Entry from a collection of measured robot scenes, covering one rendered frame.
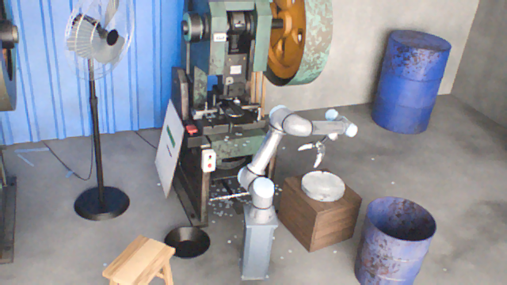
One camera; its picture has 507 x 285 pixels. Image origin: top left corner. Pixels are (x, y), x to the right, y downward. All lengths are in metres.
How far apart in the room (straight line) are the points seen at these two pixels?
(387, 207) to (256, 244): 0.90
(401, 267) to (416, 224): 0.36
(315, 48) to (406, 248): 1.28
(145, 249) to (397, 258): 1.44
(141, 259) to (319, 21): 1.68
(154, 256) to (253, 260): 0.62
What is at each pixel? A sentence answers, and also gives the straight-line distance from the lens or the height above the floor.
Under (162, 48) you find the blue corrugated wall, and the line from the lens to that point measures 4.34.
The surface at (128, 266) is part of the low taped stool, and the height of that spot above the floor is 0.33.
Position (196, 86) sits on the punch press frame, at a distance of 3.47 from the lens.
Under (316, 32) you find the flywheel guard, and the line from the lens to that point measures 2.99.
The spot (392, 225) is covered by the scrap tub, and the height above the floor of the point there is 0.26.
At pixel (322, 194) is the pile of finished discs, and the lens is 3.31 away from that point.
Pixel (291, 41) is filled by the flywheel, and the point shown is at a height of 1.24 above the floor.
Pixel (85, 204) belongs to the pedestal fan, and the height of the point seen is 0.04.
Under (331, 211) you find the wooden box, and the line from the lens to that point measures 3.28.
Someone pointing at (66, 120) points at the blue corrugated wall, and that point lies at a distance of 4.48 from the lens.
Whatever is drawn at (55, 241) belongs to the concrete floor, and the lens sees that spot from 3.51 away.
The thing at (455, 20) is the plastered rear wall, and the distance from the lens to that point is 5.94.
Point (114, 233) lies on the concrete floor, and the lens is 3.50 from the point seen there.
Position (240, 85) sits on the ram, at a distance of 3.24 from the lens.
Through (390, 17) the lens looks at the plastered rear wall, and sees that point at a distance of 5.34.
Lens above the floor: 2.30
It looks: 31 degrees down
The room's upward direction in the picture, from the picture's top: 6 degrees clockwise
